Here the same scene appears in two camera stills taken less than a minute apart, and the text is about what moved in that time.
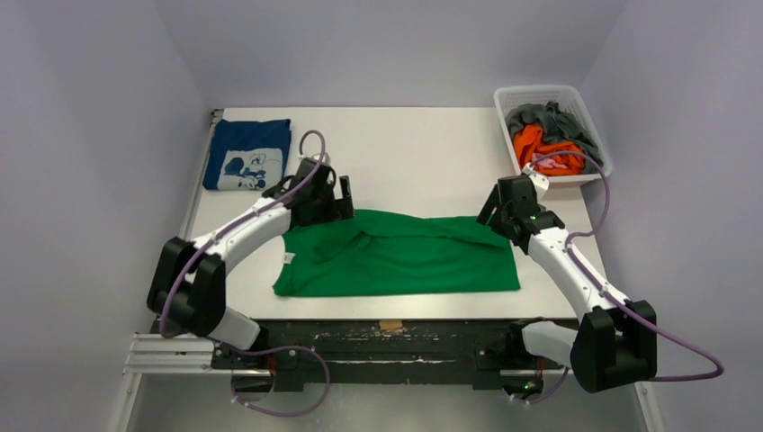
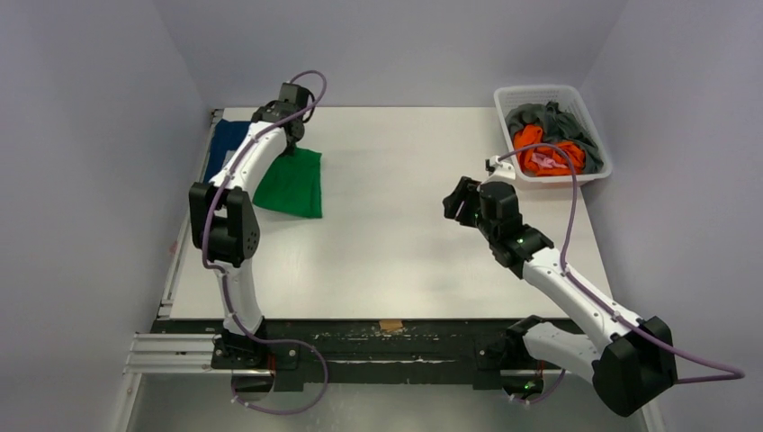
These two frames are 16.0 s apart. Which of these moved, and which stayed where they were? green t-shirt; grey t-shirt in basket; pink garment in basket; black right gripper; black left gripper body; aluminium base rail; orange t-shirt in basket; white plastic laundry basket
Moved: black right gripper; black left gripper body; green t-shirt
Stayed: white plastic laundry basket; pink garment in basket; orange t-shirt in basket; aluminium base rail; grey t-shirt in basket
